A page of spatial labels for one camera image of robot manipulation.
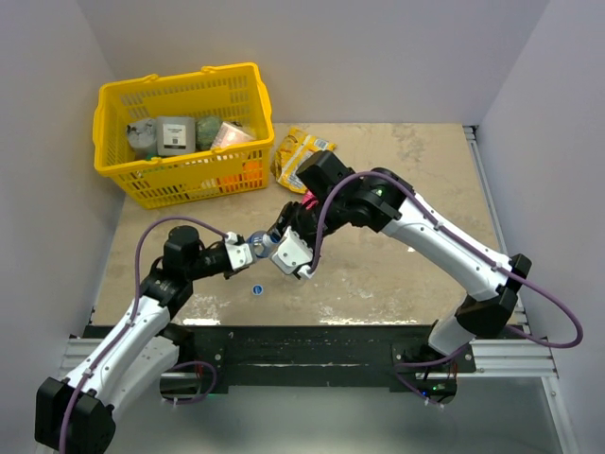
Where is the clear bottle blue label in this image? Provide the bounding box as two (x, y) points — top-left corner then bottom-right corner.
(247, 231), (280, 259)

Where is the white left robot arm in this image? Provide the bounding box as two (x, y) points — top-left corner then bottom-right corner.
(34, 225), (253, 453)

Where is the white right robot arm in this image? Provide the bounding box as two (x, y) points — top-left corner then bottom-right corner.
(270, 150), (532, 372)

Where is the blue white bottle cap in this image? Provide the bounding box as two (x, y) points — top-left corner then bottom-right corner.
(251, 285), (264, 296)

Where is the pink cardboard box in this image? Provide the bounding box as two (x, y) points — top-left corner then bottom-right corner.
(302, 191), (318, 209)

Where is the orange item in basket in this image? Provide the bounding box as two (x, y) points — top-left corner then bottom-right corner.
(221, 160), (263, 191)

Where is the yellow snack bag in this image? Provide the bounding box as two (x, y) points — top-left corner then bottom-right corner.
(270, 127), (337, 194)

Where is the pink packet in basket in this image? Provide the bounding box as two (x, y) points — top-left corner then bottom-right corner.
(211, 121), (255, 149)

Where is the grey box with label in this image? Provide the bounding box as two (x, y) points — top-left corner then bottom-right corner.
(156, 116), (196, 157)

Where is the green round item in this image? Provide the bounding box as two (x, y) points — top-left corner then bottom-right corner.
(195, 115), (223, 151)

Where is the grey pouch in basket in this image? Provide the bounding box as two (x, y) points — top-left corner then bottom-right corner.
(126, 117), (157, 160)

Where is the yellow plastic shopping basket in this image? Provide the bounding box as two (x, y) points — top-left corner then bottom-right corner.
(93, 62), (275, 209)

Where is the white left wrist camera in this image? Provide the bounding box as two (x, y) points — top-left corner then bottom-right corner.
(224, 232), (256, 271)

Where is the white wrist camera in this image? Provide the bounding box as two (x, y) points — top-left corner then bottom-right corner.
(224, 232), (256, 271)
(269, 227), (314, 280)

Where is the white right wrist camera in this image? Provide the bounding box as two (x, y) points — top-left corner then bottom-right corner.
(269, 227), (314, 280)

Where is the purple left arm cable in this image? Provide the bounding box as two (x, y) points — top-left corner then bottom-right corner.
(59, 216), (233, 454)

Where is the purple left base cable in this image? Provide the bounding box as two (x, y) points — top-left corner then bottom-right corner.
(159, 358), (219, 408)

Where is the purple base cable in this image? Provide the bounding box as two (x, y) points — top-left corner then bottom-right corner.
(159, 358), (219, 408)
(392, 344), (462, 409)

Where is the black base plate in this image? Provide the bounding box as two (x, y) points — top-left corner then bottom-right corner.
(160, 323), (476, 397)

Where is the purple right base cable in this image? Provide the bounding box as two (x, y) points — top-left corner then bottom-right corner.
(392, 344), (462, 409)

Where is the aluminium rail frame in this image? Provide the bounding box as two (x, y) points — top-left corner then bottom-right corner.
(35, 125), (580, 454)

